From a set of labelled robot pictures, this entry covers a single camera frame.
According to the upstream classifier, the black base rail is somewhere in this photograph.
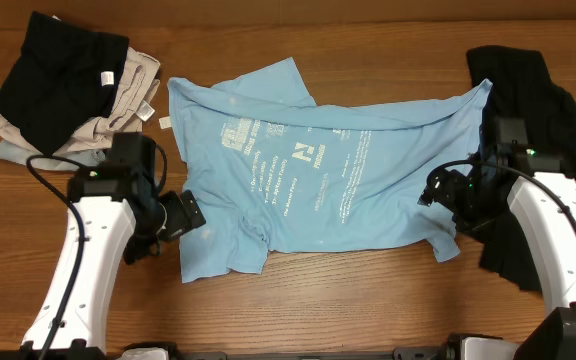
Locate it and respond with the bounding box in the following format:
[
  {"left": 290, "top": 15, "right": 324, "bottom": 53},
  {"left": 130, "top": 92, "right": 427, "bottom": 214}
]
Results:
[{"left": 117, "top": 333, "right": 519, "bottom": 360}]

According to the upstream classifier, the black folded garment on stack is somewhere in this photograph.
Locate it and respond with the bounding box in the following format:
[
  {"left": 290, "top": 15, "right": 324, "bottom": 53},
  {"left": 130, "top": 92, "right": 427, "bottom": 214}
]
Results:
[{"left": 0, "top": 11, "right": 129, "bottom": 155}]

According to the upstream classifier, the pale blue folded garment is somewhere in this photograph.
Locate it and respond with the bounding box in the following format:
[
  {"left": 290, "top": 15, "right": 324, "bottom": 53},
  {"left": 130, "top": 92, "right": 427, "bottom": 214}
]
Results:
[{"left": 0, "top": 139, "right": 107, "bottom": 174}]

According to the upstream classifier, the light blue printed t-shirt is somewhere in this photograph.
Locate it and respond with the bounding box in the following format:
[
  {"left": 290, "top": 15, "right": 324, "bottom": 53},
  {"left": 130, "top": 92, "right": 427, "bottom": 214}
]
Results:
[{"left": 168, "top": 59, "right": 492, "bottom": 283}]

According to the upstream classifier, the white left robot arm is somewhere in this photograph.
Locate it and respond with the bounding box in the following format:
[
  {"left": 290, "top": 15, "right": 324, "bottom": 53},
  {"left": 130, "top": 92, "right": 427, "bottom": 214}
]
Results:
[{"left": 0, "top": 166, "right": 206, "bottom": 360}]

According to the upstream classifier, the black garment on right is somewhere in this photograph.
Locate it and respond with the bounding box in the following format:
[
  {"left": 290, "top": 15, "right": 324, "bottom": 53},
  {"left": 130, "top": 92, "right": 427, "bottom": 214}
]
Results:
[{"left": 465, "top": 44, "right": 576, "bottom": 294}]

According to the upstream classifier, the beige folded garment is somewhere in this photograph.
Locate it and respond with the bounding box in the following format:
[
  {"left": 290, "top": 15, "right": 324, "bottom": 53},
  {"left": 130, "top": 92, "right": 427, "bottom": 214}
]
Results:
[{"left": 0, "top": 47, "right": 160, "bottom": 163}]

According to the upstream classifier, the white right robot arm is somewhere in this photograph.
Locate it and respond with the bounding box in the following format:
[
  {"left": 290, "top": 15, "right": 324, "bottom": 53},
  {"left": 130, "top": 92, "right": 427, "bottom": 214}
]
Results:
[{"left": 419, "top": 156, "right": 576, "bottom": 359}]

